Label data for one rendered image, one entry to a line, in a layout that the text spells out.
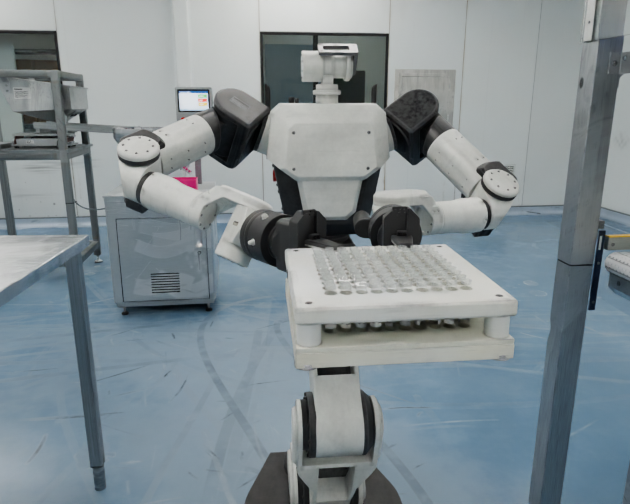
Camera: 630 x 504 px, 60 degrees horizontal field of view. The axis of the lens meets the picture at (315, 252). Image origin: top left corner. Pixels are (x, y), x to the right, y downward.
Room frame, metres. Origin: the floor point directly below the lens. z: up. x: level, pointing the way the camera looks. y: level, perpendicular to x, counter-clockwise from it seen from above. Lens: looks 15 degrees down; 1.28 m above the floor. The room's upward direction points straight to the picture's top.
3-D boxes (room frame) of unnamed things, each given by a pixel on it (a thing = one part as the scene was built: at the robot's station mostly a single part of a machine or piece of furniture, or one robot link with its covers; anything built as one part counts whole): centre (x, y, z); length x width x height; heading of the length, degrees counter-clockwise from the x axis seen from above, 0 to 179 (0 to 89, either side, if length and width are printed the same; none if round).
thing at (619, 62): (1.23, -0.65, 1.36); 0.05 x 0.03 x 0.04; 7
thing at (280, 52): (6.21, -0.11, 1.43); 1.38 x 0.01 x 1.16; 97
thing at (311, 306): (0.67, -0.09, 1.06); 0.25 x 0.24 x 0.02; 96
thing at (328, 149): (1.36, -0.02, 1.15); 0.34 x 0.30 x 0.36; 96
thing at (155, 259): (3.50, 0.97, 0.38); 0.63 x 0.57 x 0.76; 97
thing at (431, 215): (1.05, -0.17, 1.07); 0.13 x 0.07 x 0.09; 113
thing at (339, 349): (0.67, -0.09, 1.02); 0.24 x 0.24 x 0.02; 6
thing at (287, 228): (0.86, 0.04, 1.06); 0.12 x 0.10 x 0.13; 38
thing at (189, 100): (3.67, 0.78, 1.07); 0.23 x 0.10 x 0.62; 97
